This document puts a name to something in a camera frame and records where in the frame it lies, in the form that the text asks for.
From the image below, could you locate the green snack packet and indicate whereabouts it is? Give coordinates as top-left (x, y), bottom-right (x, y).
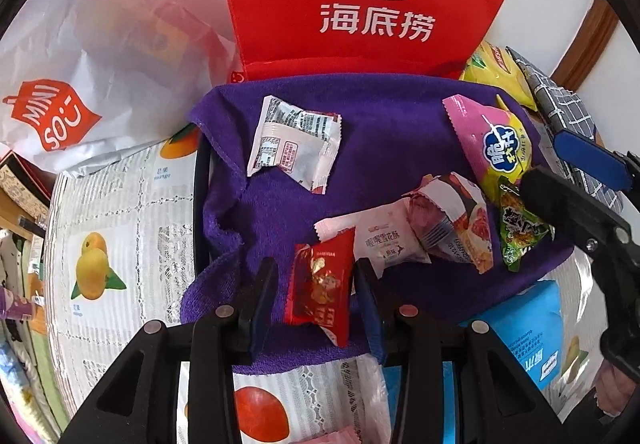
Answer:
top-left (498, 178), bottom-right (554, 272)

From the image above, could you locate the pink yellow snack packet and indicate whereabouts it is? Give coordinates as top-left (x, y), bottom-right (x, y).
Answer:
top-left (442, 94), bottom-right (533, 206)

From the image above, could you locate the pink strawberry snack packet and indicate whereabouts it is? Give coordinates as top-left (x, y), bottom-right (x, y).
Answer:
top-left (402, 172), bottom-right (494, 274)

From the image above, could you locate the light pink pastry packet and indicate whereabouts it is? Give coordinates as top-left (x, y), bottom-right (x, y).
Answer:
top-left (314, 197), bottom-right (431, 277)

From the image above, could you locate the red candy packet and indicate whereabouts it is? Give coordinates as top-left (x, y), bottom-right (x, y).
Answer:
top-left (283, 227), bottom-right (355, 348)

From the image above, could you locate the white small snack packet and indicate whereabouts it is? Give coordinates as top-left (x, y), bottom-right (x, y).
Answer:
top-left (246, 95), bottom-right (343, 195)

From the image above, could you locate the pink bear Lotso snack packet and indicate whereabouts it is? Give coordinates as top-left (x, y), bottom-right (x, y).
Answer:
top-left (300, 426), bottom-right (361, 444)

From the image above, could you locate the right hand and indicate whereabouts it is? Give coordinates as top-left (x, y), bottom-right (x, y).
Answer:
top-left (593, 360), bottom-right (638, 417)

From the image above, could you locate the grey checkered star pouch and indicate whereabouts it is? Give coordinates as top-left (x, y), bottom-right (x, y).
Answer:
top-left (506, 46), bottom-right (624, 214)

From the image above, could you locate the blue tissue pack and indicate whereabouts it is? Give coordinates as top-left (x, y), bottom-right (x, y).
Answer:
top-left (382, 278), bottom-right (565, 444)

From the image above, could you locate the yellow chips bag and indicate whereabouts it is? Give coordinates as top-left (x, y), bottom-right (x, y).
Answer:
top-left (459, 41), bottom-right (537, 112)

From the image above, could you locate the purple bottle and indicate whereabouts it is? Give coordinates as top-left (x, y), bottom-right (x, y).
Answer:
top-left (0, 287), bottom-right (35, 322)

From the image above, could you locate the fruit print tablecloth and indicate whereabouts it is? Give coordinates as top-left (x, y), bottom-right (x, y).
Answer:
top-left (44, 123), bottom-right (609, 444)

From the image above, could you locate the purple towel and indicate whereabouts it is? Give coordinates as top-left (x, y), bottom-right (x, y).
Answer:
top-left (180, 74), bottom-right (524, 375)

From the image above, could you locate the white Miniso plastic bag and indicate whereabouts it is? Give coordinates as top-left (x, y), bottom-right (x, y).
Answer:
top-left (1, 0), bottom-right (234, 176)

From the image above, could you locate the brown wooden door frame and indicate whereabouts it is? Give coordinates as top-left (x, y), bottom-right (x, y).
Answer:
top-left (551, 0), bottom-right (620, 91)

